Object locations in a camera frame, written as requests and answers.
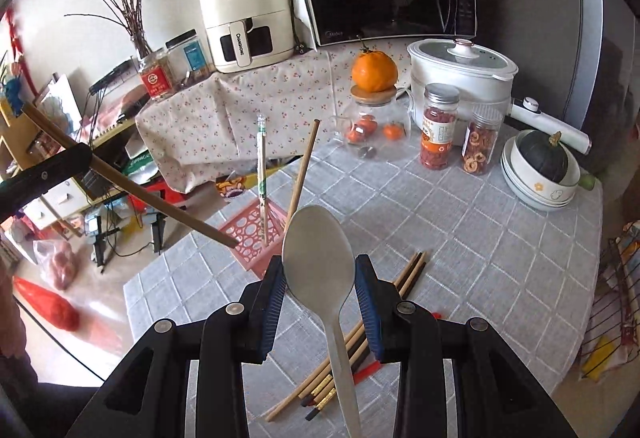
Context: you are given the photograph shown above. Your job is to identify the grey refrigerator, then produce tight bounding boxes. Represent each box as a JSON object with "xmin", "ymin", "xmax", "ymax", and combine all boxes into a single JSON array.
[{"xmin": 475, "ymin": 0, "xmax": 639, "ymax": 174}]

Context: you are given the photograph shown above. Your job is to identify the light wooden chopstick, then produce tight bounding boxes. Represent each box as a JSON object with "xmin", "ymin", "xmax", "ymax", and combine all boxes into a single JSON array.
[{"xmin": 22, "ymin": 103, "xmax": 238, "ymax": 248}]

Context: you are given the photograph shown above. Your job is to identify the black wire storage rack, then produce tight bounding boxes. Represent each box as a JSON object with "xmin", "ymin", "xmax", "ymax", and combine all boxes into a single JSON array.
[{"xmin": 578, "ymin": 221, "xmax": 639, "ymax": 383}]

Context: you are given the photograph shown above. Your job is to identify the grey checked tablecloth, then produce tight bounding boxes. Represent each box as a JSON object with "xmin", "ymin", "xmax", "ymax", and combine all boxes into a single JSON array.
[{"xmin": 124, "ymin": 126, "xmax": 603, "ymax": 437}]

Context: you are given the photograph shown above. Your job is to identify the blue-labelled glass jar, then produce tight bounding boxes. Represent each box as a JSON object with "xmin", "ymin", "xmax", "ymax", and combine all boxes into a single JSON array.
[{"xmin": 165, "ymin": 28, "xmax": 210, "ymax": 89}]

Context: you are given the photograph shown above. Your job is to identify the paper-wrapped chopsticks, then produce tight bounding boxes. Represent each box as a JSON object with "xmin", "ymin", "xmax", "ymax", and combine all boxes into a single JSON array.
[{"xmin": 256, "ymin": 114, "xmax": 269, "ymax": 247}]

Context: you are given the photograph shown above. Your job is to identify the jar of red dried fruit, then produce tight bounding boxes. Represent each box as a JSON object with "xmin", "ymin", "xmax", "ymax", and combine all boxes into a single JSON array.
[{"xmin": 420, "ymin": 83, "xmax": 460, "ymax": 169}]

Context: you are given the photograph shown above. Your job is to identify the glass jar with wooden lid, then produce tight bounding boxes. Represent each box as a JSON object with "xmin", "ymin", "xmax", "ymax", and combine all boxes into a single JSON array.
[{"xmin": 332, "ymin": 85, "xmax": 411, "ymax": 162}]

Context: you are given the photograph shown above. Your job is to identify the cream air fryer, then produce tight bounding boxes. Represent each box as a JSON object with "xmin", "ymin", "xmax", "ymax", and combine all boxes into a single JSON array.
[{"xmin": 199, "ymin": 0, "xmax": 295, "ymax": 73}]

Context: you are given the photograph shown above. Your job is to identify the red-labelled glass jar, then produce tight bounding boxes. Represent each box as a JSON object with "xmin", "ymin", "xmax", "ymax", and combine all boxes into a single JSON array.
[{"xmin": 137, "ymin": 49, "xmax": 175, "ymax": 100}]

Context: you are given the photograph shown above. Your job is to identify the large orange fruit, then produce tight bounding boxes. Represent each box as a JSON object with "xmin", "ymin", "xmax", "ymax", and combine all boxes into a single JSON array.
[{"xmin": 352, "ymin": 48, "xmax": 398, "ymax": 92}]

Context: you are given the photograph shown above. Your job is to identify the pink perforated utensil holder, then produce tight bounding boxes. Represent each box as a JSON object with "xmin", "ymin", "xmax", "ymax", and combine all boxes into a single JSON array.
[{"xmin": 220, "ymin": 200, "xmax": 286, "ymax": 279}]

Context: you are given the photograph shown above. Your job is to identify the white plastic spoon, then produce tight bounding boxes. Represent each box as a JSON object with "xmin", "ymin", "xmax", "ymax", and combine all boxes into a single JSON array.
[{"xmin": 282, "ymin": 205, "xmax": 362, "ymax": 437}]

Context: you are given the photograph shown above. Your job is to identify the red plastic spoon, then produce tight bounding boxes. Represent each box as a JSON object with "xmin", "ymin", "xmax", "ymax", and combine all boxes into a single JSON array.
[{"xmin": 352, "ymin": 307, "xmax": 442, "ymax": 390}]

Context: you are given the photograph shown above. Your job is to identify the dark green pumpkin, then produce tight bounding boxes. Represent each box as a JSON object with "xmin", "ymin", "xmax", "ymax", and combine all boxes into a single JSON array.
[{"xmin": 518, "ymin": 130, "xmax": 568, "ymax": 182}]

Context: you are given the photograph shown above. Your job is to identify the white flower-print bowl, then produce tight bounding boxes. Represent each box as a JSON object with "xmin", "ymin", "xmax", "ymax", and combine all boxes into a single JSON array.
[{"xmin": 511, "ymin": 129, "xmax": 580, "ymax": 202}]

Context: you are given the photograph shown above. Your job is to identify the red plastic bag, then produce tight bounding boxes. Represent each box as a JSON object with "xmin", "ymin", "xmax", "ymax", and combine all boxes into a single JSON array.
[{"xmin": 13, "ymin": 276, "xmax": 80, "ymax": 332}]

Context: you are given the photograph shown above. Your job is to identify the floral cloth over cabinet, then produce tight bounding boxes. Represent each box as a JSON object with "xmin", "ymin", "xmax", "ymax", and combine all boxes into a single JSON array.
[{"xmin": 134, "ymin": 37, "xmax": 417, "ymax": 196}]

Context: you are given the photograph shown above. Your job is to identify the dried branches in vase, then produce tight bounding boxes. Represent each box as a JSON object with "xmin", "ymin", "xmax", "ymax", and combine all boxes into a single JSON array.
[{"xmin": 65, "ymin": 0, "xmax": 152, "ymax": 60}]

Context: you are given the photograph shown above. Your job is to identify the brown wooden chopstick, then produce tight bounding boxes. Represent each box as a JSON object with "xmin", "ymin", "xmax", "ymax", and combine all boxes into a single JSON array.
[{"xmin": 265, "ymin": 252, "xmax": 426, "ymax": 422}]

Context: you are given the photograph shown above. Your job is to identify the stacked white plates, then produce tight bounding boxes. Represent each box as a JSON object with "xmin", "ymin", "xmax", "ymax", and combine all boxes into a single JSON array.
[{"xmin": 500, "ymin": 136, "xmax": 575, "ymax": 213}]

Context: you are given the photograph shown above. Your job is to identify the white electric cooking pot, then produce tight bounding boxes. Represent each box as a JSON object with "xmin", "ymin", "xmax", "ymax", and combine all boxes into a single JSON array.
[{"xmin": 407, "ymin": 38, "xmax": 518, "ymax": 126}]

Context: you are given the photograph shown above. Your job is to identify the jar of dried fruit rings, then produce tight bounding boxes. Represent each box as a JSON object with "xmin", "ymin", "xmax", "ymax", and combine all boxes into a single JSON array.
[{"xmin": 461, "ymin": 103, "xmax": 504, "ymax": 176}]

